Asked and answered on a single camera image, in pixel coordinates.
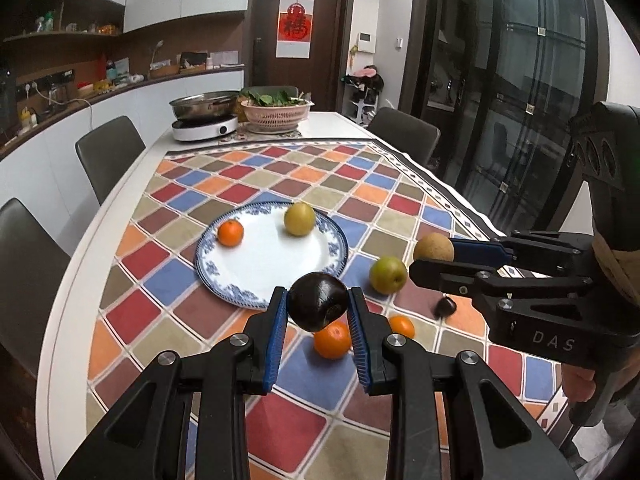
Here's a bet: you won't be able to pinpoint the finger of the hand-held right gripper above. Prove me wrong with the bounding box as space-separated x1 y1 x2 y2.
409 259 598 313
451 230 598 278

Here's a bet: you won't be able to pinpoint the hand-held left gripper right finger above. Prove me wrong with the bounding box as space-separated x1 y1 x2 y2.
347 286 581 480

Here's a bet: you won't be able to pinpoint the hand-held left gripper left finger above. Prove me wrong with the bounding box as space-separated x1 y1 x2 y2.
57 286 290 480

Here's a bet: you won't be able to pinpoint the large orange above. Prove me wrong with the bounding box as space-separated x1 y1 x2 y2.
313 321 353 360

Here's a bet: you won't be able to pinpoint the small tangerine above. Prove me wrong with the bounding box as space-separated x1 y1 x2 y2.
388 315 416 339

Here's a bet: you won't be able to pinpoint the green pear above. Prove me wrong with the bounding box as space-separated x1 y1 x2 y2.
369 256 408 293

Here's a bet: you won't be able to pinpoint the dark purple plum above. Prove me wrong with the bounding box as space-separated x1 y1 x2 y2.
289 271 349 332

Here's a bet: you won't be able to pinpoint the blue patterned white plate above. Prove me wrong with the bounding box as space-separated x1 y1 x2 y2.
194 201 350 310

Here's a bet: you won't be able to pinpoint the person's right forearm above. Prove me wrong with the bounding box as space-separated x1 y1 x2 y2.
592 234 640 307

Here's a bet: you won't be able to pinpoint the person's right hand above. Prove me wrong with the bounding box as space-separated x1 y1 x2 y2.
560 364 597 406

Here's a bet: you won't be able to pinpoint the person's grey clothing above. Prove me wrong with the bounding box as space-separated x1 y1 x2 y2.
570 400 632 467

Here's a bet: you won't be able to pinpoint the yellow pear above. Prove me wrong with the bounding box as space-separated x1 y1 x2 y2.
283 202 316 237

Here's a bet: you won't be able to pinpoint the grey dining chair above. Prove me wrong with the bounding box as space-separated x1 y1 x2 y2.
367 106 442 167
0 197 72 377
75 116 147 206

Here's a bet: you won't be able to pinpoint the colourful checkered tablecloth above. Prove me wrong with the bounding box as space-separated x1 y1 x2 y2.
86 137 571 480

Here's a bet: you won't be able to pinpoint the black glass cabinet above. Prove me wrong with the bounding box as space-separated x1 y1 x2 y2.
415 0 611 241

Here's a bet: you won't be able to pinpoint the rack with clothes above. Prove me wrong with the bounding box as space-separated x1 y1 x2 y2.
342 65 386 123

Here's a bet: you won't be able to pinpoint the patterned placemat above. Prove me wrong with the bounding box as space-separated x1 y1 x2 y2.
217 127 303 147

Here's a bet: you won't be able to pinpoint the pink plastic basket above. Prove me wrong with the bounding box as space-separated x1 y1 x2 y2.
240 97 312 133

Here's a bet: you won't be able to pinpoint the white induction cooker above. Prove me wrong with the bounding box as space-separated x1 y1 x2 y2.
171 114 240 142

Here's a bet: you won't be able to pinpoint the dark brown door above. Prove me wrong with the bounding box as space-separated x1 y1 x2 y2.
248 0 351 113

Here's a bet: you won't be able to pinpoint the green leafy vegetables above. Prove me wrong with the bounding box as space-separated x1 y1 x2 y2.
240 87 307 107

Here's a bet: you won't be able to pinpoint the steel hot pot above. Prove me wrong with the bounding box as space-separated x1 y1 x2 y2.
169 91 241 121

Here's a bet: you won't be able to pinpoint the white curved sideboard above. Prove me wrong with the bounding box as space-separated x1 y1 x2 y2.
0 67 246 221

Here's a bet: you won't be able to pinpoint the red and white wall poster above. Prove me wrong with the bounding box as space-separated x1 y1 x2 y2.
276 0 315 59

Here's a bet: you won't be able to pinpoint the white cable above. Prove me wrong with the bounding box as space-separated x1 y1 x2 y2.
47 91 97 133

